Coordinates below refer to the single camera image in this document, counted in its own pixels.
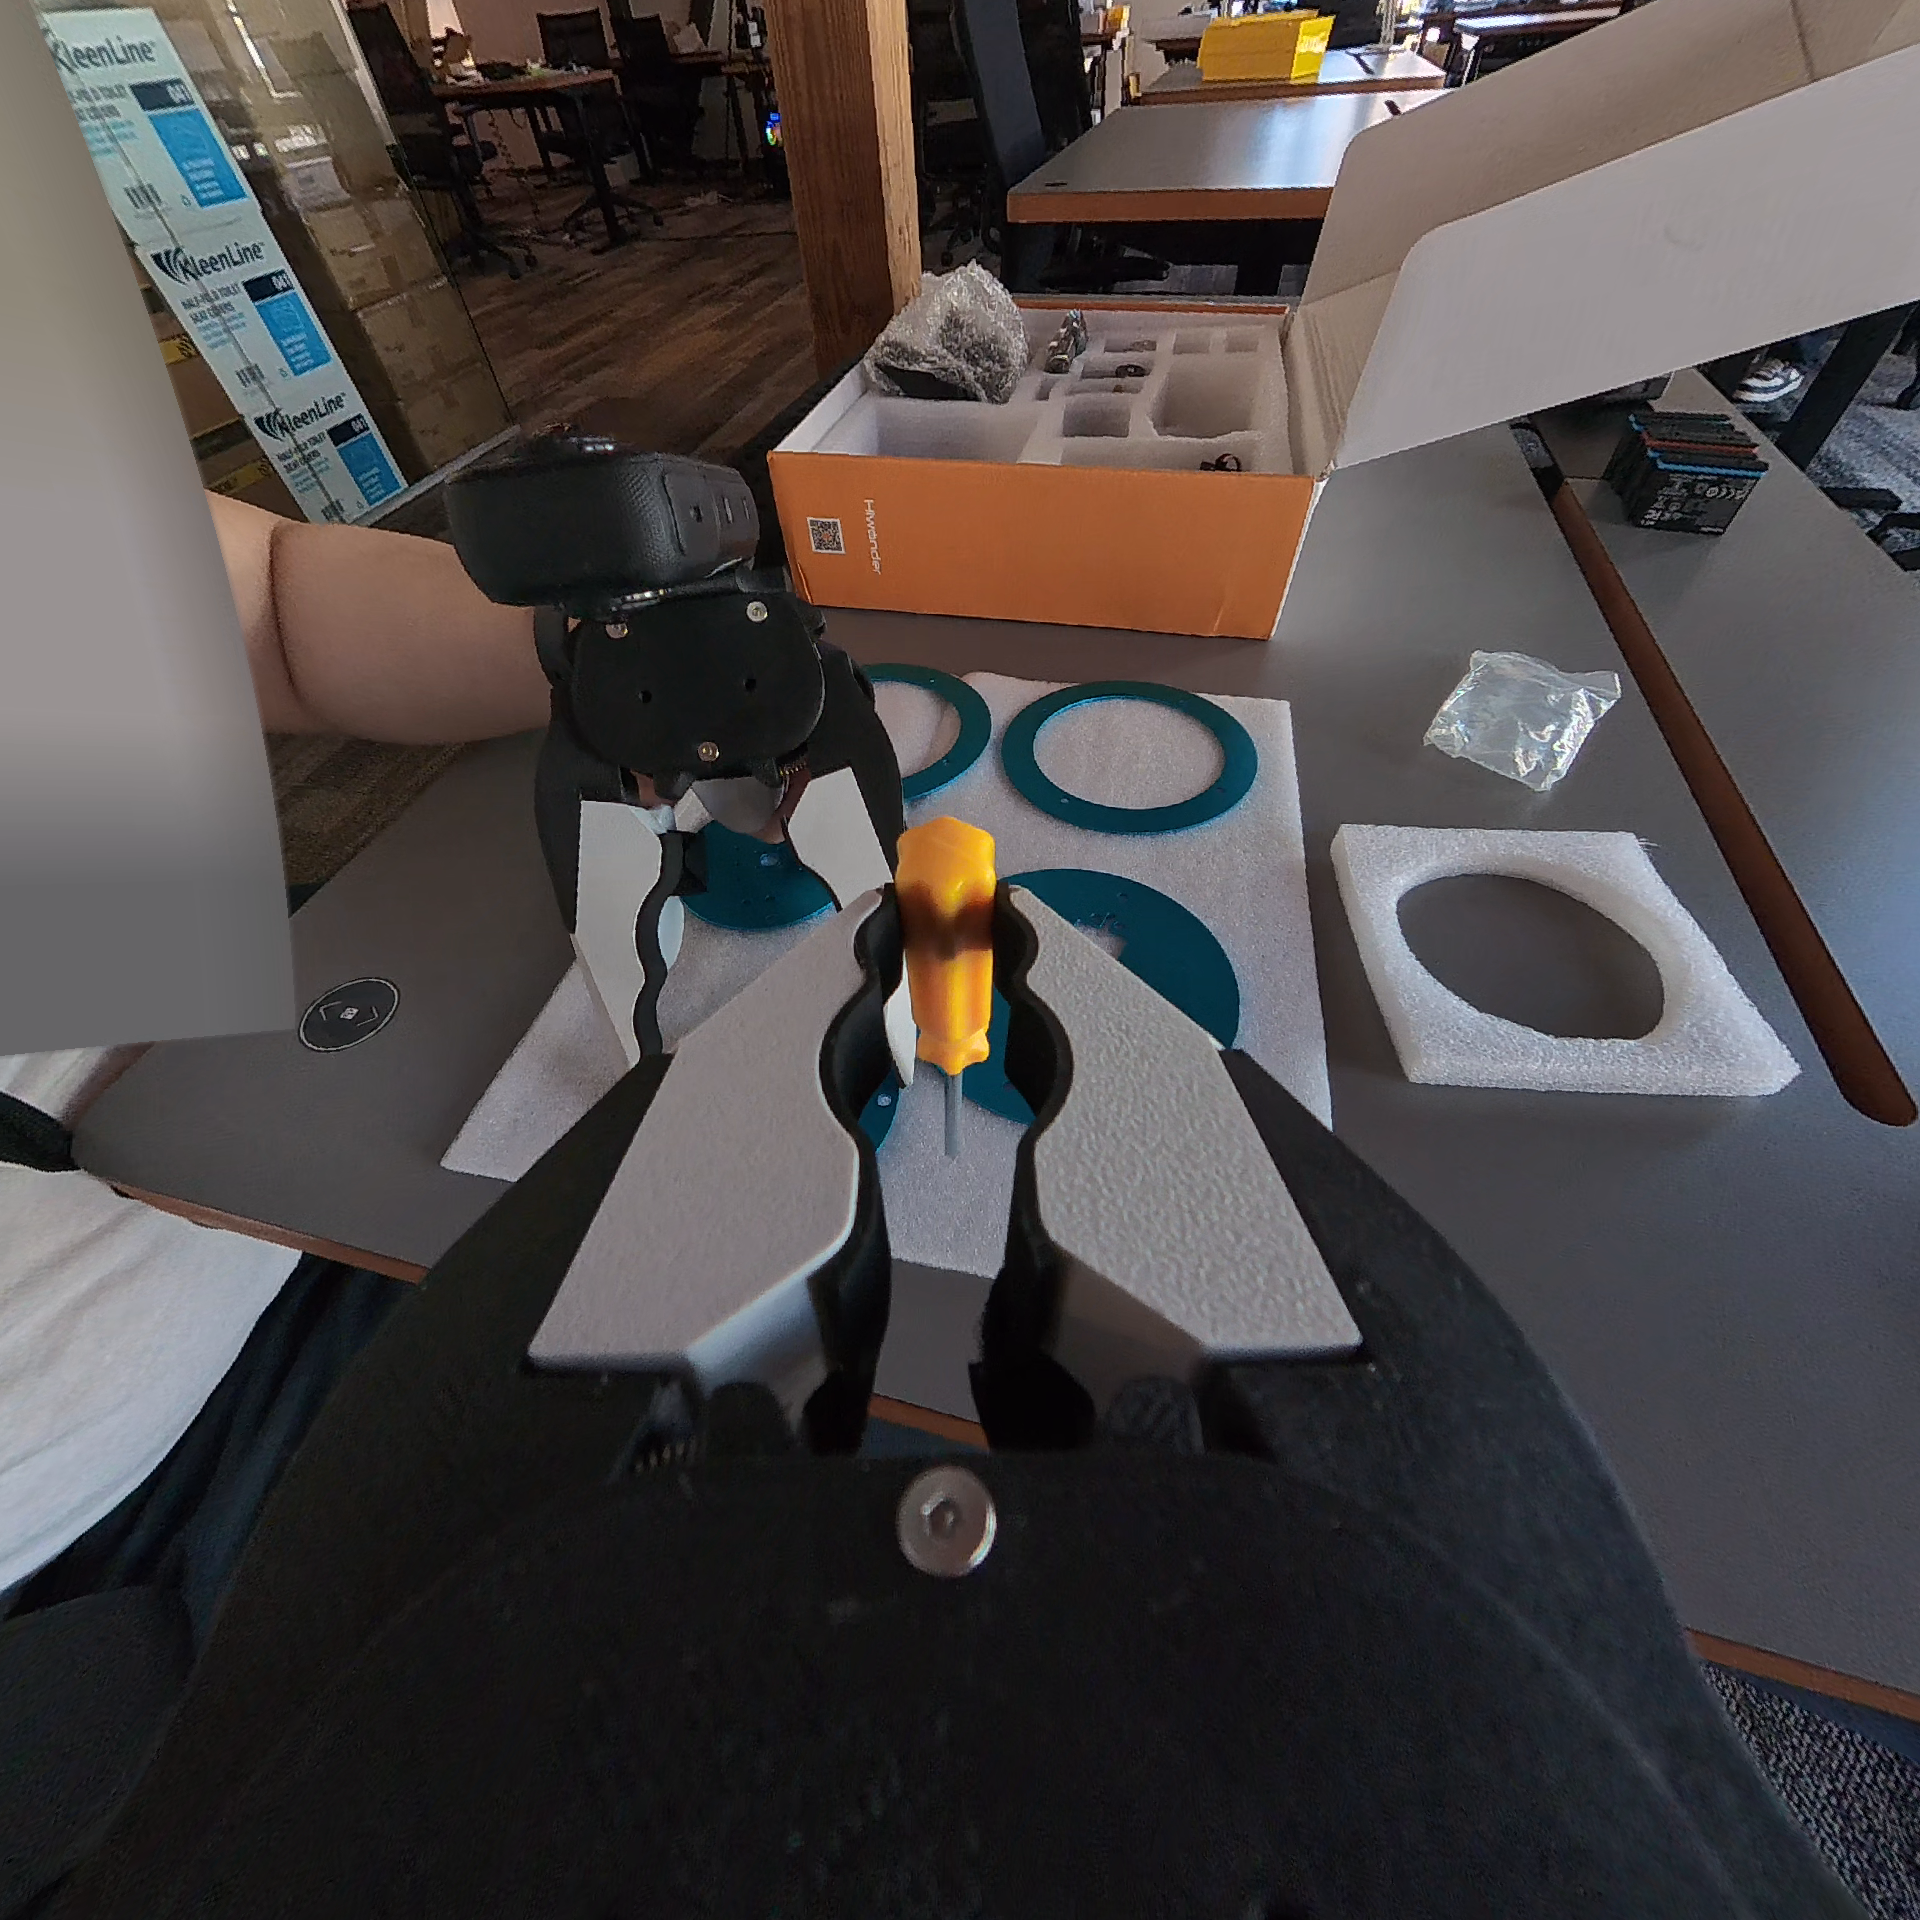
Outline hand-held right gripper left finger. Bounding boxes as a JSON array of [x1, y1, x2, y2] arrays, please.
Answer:
[[527, 882, 906, 1450]]

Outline blue disc with rectangular slot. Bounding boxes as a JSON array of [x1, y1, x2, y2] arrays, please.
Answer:
[[982, 869, 1241, 1121]]

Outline wooden pillar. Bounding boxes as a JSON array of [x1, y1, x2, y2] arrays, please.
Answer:
[[763, 0, 923, 370]]

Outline round black desk control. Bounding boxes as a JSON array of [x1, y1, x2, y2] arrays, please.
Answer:
[[296, 977, 404, 1052]]

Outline yellow-handled screwdriver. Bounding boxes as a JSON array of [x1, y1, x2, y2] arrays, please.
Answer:
[[892, 816, 998, 1155]]

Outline stacked labelled cartons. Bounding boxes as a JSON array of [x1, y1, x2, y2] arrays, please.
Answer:
[[47, 0, 502, 520]]

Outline small plain blue disc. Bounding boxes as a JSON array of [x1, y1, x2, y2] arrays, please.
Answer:
[[678, 816, 844, 934]]

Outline blue metal ring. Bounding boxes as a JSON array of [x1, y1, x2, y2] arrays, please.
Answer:
[[857, 663, 993, 798], [998, 682, 1261, 831]]

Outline person's dark trousers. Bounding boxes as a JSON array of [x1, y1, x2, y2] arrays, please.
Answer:
[[0, 1245, 452, 1920]]

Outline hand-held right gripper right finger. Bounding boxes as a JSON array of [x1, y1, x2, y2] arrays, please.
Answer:
[[979, 882, 1370, 1430]]

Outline adjacent grey desk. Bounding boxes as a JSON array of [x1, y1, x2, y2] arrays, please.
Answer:
[[1508, 365, 1920, 1125]]

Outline bubble wrap bundle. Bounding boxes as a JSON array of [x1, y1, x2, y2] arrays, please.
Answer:
[[869, 260, 1035, 404]]

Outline orange cardboard kit box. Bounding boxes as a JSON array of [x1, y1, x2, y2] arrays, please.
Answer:
[[768, 0, 1920, 643]]

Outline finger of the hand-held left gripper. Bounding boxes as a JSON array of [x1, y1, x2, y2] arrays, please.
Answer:
[[579, 794, 708, 1074], [772, 781, 901, 907]]

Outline white foam frame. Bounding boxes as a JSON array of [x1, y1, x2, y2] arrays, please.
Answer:
[[1330, 825, 1803, 1095]]

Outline stack of small black boxes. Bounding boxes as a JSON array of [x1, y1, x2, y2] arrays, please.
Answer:
[[1607, 404, 1774, 530]]

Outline clear plastic bag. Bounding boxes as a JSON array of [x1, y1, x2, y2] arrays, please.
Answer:
[[1424, 645, 1626, 794]]

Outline yellow storage bins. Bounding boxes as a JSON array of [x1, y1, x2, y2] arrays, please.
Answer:
[[1195, 13, 1335, 86]]

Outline person's left forearm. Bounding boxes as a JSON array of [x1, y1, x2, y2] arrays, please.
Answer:
[[203, 485, 556, 746]]

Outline wood-edged background desk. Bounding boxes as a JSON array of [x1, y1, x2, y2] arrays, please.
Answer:
[[1007, 92, 1458, 294]]

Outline white foam sheet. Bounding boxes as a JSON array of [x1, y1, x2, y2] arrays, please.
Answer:
[[442, 669, 1335, 1187]]

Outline person's white shirt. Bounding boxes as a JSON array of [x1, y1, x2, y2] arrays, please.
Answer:
[[0, 1042, 312, 1601]]

